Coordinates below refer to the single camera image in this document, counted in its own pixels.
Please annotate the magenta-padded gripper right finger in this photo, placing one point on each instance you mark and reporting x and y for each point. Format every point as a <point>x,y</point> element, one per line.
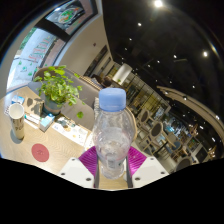
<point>148,171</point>

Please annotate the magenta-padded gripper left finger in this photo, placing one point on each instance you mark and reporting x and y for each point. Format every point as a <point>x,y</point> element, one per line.
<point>78,171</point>

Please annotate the clear blue-capped water bottle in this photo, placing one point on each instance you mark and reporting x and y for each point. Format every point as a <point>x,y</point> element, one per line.
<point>112,133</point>

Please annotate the group of dining chairs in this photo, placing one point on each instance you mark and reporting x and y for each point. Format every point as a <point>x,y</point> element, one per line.
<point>156,133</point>

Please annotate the printed paper leaflets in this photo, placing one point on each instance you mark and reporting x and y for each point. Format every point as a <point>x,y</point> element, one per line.
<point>75,131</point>

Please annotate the flat round red coaster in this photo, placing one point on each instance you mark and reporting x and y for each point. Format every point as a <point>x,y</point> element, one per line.
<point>40,152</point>

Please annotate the small teal box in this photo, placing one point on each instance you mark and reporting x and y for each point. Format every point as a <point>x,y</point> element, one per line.
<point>47,122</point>

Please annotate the white mug with lettering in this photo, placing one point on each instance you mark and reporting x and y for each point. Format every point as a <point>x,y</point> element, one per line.
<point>16,121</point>

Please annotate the green potted plant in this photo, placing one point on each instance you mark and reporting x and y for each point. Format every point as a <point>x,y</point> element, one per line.
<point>58,88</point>

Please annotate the person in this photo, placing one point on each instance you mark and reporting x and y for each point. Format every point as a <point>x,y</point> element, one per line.
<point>106,81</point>

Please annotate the large decorated window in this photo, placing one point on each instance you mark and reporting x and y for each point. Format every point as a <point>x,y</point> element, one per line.
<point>40,53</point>

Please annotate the group of ceiling lights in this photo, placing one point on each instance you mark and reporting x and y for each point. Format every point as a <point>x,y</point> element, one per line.
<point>158,4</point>

